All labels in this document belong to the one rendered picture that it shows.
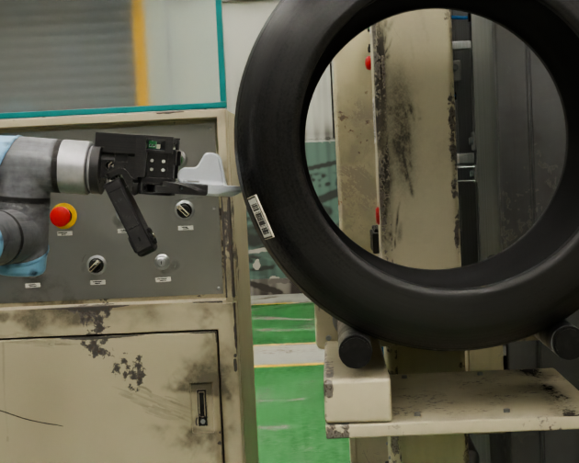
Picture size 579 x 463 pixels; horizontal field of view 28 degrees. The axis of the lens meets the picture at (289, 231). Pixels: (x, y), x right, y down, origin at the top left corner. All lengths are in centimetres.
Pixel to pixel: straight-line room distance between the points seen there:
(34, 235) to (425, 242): 64
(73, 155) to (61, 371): 78
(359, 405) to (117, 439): 86
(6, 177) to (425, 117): 68
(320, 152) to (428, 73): 883
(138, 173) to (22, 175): 16
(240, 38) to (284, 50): 939
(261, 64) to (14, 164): 37
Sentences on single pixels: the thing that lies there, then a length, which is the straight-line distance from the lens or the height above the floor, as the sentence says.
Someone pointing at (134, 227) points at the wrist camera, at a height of 107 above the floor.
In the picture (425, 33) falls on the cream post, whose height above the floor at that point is 135.
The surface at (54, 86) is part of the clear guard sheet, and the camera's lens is 231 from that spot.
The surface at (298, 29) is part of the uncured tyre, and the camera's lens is 149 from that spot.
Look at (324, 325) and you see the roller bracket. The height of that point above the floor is 89.
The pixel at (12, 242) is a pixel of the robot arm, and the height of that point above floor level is 107.
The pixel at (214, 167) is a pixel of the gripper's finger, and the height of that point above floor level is 115.
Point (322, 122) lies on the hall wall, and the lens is 1079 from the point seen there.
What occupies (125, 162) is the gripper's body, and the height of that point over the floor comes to 117.
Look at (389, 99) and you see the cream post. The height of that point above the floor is 125.
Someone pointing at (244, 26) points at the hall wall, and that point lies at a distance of 1089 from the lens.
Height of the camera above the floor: 114
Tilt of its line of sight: 3 degrees down
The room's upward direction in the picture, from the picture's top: 3 degrees counter-clockwise
